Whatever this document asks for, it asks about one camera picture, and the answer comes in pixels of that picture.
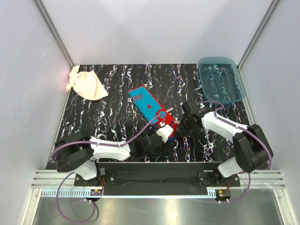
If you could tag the right connector board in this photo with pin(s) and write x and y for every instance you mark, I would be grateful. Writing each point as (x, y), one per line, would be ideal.
(223, 195)

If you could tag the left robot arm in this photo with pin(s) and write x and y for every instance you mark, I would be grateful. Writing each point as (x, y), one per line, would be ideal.
(77, 153)

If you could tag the pink towel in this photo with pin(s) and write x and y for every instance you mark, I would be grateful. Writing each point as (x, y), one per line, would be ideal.
(85, 84)

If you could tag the red blue patterned towel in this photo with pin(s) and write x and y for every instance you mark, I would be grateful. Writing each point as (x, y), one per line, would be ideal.
(149, 106)

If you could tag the left connector board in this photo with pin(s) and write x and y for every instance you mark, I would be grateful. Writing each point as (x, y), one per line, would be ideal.
(96, 192)

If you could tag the aluminium frame rail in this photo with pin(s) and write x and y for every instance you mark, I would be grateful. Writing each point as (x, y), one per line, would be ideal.
(52, 183)

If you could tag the connector board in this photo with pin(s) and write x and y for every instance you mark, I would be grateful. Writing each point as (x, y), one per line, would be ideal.
(223, 195)
(96, 192)

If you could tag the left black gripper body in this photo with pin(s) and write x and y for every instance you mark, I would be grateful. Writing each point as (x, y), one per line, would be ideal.
(161, 151)

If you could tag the blue transparent plastic bin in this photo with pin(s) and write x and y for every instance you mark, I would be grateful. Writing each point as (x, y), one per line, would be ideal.
(221, 80)

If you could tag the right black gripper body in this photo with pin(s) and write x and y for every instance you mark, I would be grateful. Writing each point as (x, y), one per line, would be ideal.
(185, 126)

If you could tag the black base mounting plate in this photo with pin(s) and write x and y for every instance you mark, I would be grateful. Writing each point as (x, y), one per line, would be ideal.
(162, 179)

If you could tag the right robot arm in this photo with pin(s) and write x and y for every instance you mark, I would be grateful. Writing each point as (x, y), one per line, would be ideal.
(251, 148)

